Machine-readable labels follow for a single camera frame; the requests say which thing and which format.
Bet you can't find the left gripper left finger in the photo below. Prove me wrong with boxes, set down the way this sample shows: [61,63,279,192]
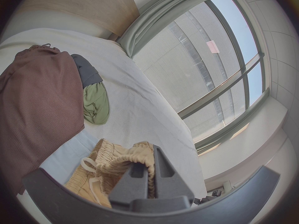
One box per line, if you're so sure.
[109,163,150,207]

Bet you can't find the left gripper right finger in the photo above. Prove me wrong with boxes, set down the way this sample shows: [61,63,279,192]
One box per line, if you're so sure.
[153,145,195,202]

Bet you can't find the tan shorts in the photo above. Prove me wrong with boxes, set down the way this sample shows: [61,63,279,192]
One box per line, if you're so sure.
[65,138,157,208]

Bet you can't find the bed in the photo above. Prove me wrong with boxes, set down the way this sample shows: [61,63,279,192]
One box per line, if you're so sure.
[0,0,206,219]

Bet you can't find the green garment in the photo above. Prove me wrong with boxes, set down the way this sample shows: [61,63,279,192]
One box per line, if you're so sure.
[83,82,110,125]

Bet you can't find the window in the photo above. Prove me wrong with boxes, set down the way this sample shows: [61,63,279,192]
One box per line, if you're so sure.
[131,0,271,153]

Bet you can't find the black garment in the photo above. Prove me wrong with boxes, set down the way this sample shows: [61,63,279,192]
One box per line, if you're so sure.
[71,53,103,89]

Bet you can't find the dark brown shorts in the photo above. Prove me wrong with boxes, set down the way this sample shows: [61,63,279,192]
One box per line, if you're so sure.
[0,44,85,195]

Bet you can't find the grey-green curtain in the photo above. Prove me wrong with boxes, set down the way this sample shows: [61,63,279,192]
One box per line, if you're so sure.
[118,0,234,58]

